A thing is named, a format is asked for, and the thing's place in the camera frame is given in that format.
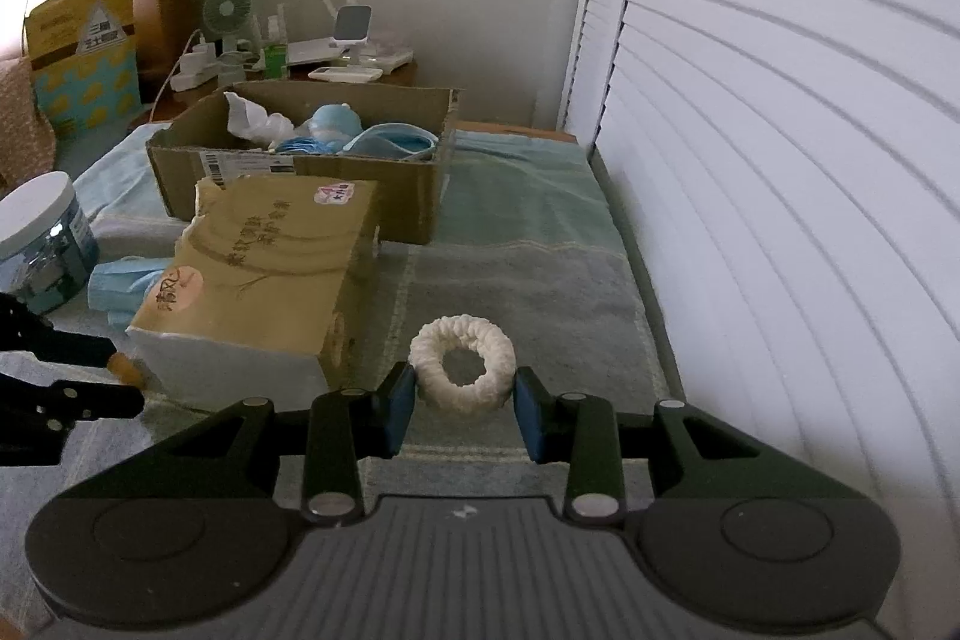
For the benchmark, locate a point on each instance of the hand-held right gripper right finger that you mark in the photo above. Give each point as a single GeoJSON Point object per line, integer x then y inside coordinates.
{"type": "Point", "coordinates": [531, 415]}

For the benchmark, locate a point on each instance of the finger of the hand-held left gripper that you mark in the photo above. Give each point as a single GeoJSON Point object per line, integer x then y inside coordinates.
{"type": "Point", "coordinates": [75, 401]}
{"type": "Point", "coordinates": [45, 340]}

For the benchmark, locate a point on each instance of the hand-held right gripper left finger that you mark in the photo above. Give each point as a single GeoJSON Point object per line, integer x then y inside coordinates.
{"type": "Point", "coordinates": [401, 407]}

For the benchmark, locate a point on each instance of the white knitted scrunchie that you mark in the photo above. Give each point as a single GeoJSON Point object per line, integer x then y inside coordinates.
{"type": "Point", "coordinates": [431, 377]}

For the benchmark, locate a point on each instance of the cardboard box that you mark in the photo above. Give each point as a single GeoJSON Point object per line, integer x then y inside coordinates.
{"type": "Point", "coordinates": [405, 197]}

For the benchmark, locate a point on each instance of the blue face mask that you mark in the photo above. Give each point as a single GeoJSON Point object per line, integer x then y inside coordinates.
{"type": "Point", "coordinates": [124, 287]}
{"type": "Point", "coordinates": [394, 144]}

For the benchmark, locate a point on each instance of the light blue plush toy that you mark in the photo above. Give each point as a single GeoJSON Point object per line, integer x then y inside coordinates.
{"type": "Point", "coordinates": [334, 123]}

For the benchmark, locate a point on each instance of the small orange toy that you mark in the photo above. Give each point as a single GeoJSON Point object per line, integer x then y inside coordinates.
{"type": "Point", "coordinates": [126, 368]}

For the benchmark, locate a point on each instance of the white-lid blue jar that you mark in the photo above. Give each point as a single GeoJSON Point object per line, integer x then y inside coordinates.
{"type": "Point", "coordinates": [41, 235]}

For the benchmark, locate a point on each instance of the light blue towel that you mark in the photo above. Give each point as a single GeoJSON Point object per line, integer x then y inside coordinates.
{"type": "Point", "coordinates": [124, 175]}

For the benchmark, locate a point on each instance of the tan paper tissue pack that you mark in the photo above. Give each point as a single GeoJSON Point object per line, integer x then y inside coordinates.
{"type": "Point", "coordinates": [262, 265]}

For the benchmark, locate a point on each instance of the brown patterned pillow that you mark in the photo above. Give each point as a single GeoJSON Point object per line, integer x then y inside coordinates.
{"type": "Point", "coordinates": [22, 138]}

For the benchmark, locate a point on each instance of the yellow and blue packet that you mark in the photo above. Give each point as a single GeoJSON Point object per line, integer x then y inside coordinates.
{"type": "Point", "coordinates": [86, 63]}

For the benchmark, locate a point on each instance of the white power strip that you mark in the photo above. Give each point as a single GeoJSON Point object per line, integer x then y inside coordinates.
{"type": "Point", "coordinates": [193, 70]}

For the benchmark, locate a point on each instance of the wooden bedside table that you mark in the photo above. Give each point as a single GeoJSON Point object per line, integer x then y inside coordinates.
{"type": "Point", "coordinates": [397, 76]}

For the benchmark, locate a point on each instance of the flat white tray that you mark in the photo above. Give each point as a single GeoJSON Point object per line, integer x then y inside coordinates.
{"type": "Point", "coordinates": [345, 75]}

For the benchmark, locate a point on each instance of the white louvered closet door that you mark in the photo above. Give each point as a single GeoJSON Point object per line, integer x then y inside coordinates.
{"type": "Point", "coordinates": [787, 160]}

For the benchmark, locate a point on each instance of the green label bottle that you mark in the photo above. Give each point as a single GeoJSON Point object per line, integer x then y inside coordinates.
{"type": "Point", "coordinates": [275, 57]}

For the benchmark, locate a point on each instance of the flat white box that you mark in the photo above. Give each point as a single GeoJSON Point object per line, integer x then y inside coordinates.
{"type": "Point", "coordinates": [315, 51]}

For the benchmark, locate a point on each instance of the small white desk fan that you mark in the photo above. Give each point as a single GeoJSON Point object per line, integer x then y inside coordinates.
{"type": "Point", "coordinates": [227, 10]}

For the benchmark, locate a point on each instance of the white stand-mounted device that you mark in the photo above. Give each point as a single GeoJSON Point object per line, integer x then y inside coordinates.
{"type": "Point", "coordinates": [352, 21]}

